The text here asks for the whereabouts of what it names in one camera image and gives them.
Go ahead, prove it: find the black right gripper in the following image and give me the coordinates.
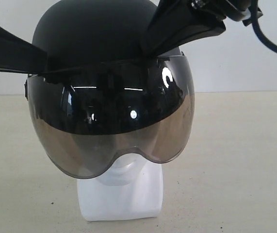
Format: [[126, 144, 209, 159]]
[[140, 0, 252, 57]]

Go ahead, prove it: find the black helmet with tinted visor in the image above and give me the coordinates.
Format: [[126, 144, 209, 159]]
[[26, 0, 195, 179]]

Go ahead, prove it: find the white mannequin head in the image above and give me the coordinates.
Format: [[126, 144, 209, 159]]
[[77, 153, 163, 221]]

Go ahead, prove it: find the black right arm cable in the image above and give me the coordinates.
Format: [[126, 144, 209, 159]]
[[249, 0, 277, 60]]

